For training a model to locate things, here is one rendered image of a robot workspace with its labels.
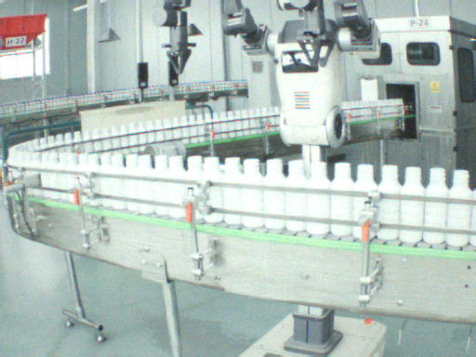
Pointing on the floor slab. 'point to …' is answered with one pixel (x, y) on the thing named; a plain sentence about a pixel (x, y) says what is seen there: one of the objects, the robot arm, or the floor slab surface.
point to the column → (94, 46)
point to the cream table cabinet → (140, 113)
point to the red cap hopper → (16, 38)
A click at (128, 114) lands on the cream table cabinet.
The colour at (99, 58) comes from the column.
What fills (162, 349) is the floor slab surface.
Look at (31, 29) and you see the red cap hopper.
